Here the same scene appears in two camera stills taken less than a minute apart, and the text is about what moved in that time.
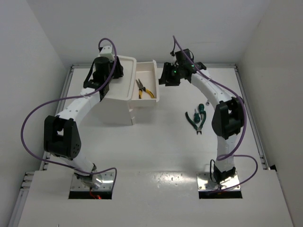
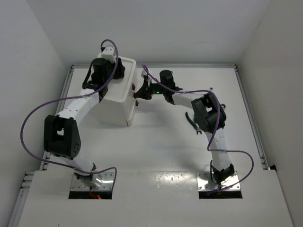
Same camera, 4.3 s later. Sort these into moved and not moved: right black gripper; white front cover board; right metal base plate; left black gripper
Moved: right black gripper
Not moved: white front cover board; right metal base plate; left black gripper
